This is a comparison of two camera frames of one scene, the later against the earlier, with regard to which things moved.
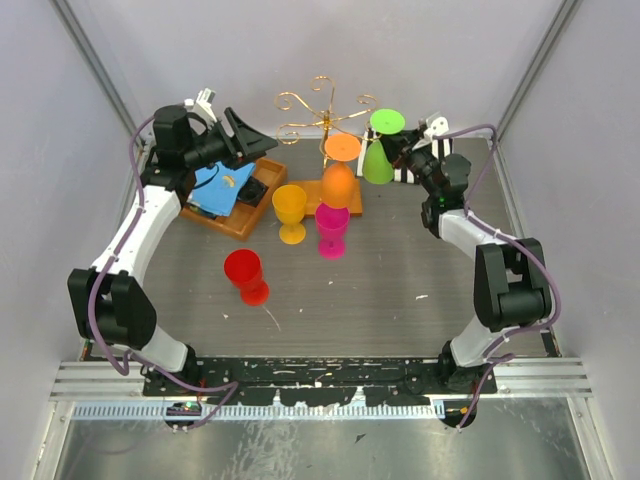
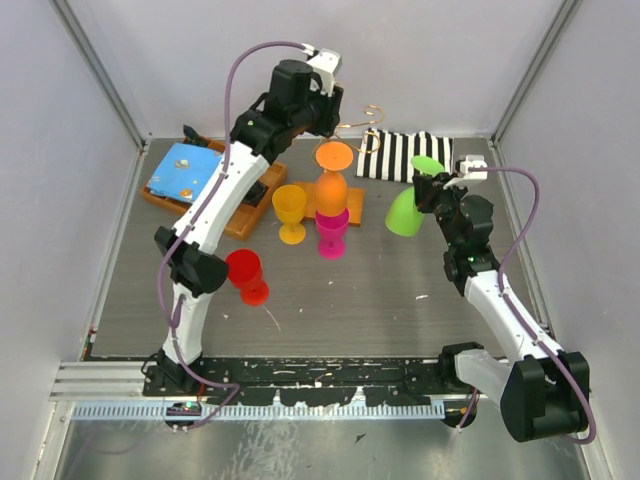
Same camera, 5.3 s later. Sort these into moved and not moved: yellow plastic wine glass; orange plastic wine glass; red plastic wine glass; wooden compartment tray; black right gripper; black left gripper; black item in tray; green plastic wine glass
Moved: black left gripper; black right gripper; green plastic wine glass; orange plastic wine glass
Not moved: wooden compartment tray; red plastic wine glass; yellow plastic wine glass; black item in tray
